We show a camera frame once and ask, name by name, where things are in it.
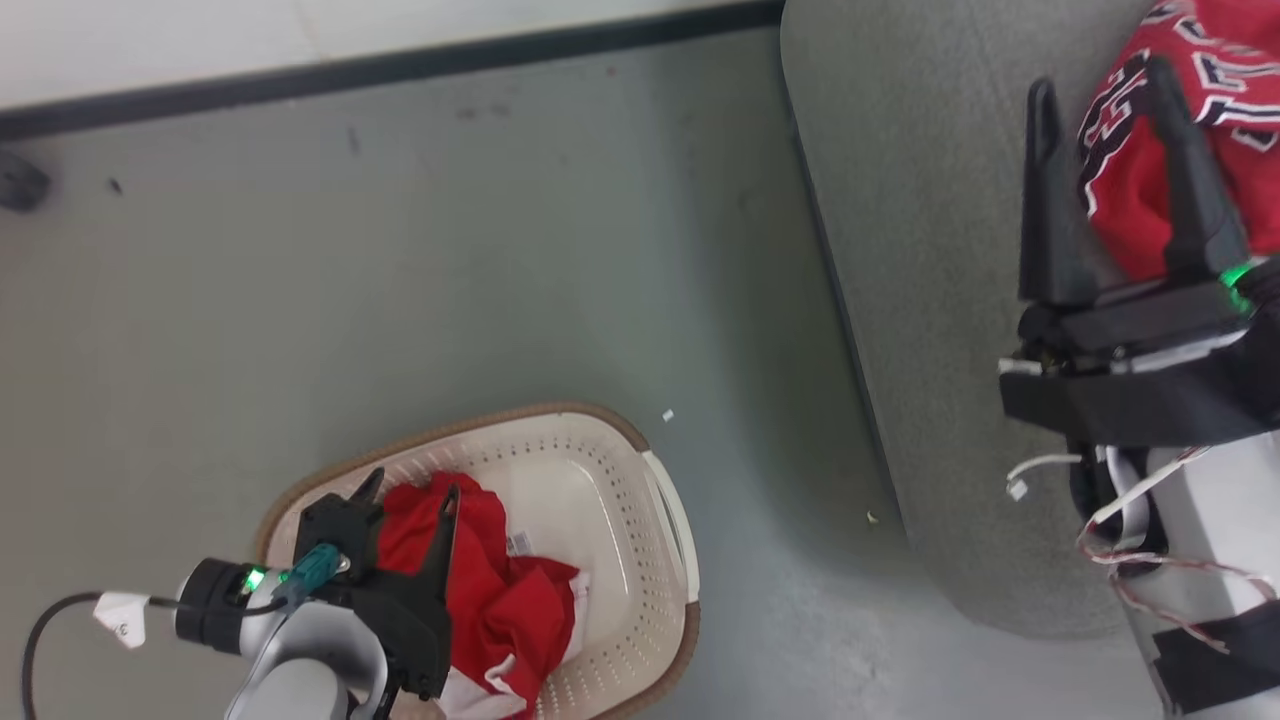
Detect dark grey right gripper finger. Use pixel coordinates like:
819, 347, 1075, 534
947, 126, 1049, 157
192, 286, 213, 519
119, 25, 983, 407
1145, 55, 1251, 286
1018, 78, 1096, 306

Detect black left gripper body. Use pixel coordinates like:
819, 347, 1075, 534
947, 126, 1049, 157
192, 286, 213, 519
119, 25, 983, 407
290, 495, 453, 701

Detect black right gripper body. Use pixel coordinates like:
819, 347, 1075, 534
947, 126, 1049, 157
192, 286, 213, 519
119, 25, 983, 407
1000, 255, 1280, 448

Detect red jersey with black lettering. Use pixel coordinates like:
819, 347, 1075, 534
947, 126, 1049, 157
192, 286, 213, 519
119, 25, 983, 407
1075, 0, 1280, 283

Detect red and white garment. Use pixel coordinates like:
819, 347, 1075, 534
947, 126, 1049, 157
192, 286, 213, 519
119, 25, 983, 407
378, 472, 591, 720

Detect grey couch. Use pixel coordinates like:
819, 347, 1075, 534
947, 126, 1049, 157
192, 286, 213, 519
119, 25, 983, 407
780, 0, 1280, 641

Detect cream perforated laundry basket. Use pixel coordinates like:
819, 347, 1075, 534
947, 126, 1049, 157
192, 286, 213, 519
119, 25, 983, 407
255, 402, 701, 720

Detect black round foot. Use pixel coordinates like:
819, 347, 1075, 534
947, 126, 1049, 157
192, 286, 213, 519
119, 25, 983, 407
0, 150, 51, 213

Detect teal cable connector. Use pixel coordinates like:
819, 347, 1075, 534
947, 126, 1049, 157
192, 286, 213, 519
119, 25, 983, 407
283, 544, 343, 603

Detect white cable with connector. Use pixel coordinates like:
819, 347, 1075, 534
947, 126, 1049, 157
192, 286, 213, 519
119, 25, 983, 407
1005, 452, 1086, 501

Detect red white twisted wires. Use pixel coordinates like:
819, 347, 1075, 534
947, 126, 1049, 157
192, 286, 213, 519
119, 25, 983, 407
1075, 445, 1280, 651

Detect white paper cable tag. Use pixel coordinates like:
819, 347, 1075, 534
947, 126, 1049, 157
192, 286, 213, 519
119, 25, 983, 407
93, 592, 151, 649

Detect thin black cable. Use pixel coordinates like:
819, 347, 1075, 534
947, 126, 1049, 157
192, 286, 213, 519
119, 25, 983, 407
20, 590, 291, 720

